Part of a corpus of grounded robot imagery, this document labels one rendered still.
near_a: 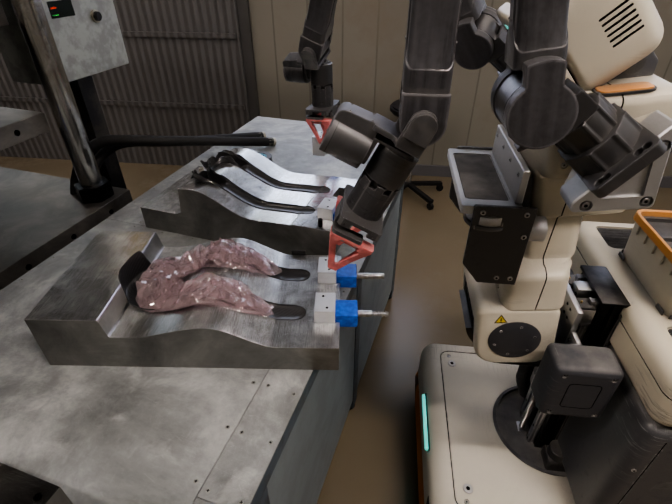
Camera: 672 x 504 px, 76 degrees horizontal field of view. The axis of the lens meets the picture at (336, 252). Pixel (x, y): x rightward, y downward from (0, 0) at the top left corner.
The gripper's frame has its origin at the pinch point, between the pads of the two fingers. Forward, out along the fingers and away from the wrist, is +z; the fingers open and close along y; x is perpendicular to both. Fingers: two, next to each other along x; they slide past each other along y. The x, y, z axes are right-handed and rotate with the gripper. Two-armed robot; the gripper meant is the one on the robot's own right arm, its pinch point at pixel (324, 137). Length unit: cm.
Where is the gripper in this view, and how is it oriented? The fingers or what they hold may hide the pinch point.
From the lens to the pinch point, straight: 125.4
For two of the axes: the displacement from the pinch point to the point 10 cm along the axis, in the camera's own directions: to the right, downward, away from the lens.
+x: 9.5, 1.6, -2.8
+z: 0.3, 8.2, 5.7
